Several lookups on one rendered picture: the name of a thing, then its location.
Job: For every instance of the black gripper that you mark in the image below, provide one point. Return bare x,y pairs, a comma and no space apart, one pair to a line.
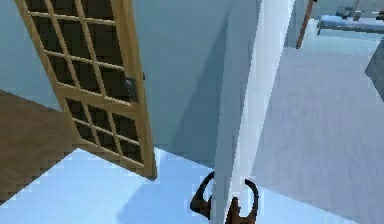
235,214

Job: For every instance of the wooden glass pane door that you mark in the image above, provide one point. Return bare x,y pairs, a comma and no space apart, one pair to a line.
100,83

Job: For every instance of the brown wooden door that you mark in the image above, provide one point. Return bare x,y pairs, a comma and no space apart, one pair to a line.
305,25

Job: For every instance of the blue bed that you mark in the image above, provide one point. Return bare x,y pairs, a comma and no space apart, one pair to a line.
353,24

